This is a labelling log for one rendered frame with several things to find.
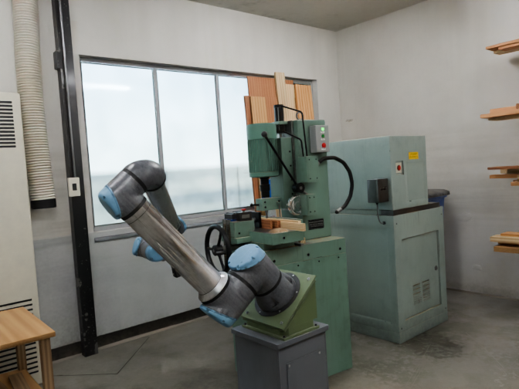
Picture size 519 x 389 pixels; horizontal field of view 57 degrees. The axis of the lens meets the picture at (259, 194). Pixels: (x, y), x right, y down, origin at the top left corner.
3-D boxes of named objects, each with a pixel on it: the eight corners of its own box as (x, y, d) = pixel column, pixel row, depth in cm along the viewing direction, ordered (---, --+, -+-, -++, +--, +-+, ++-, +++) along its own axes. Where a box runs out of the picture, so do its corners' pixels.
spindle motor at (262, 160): (243, 178, 282) (240, 126, 281) (268, 176, 292) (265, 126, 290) (259, 177, 267) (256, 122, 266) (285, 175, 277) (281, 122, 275)
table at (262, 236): (205, 238, 294) (205, 228, 294) (247, 231, 310) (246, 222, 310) (257, 248, 243) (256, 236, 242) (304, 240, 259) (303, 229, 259)
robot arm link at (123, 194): (261, 300, 191) (130, 165, 163) (234, 336, 185) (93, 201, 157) (242, 293, 204) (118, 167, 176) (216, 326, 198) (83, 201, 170)
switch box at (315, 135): (310, 153, 284) (309, 126, 283) (323, 152, 289) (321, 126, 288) (317, 152, 279) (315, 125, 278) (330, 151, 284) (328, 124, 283)
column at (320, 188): (282, 238, 301) (275, 123, 297) (310, 233, 313) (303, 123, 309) (303, 241, 282) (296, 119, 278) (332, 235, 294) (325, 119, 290)
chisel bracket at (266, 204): (256, 213, 281) (255, 198, 280) (276, 211, 288) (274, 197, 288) (262, 213, 275) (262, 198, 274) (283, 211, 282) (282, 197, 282)
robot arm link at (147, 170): (142, 140, 173) (174, 218, 233) (117, 164, 168) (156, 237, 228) (165, 157, 169) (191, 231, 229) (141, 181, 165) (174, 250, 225)
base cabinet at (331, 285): (234, 370, 296) (226, 258, 292) (306, 346, 327) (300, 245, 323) (274, 397, 258) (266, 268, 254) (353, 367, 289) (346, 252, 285)
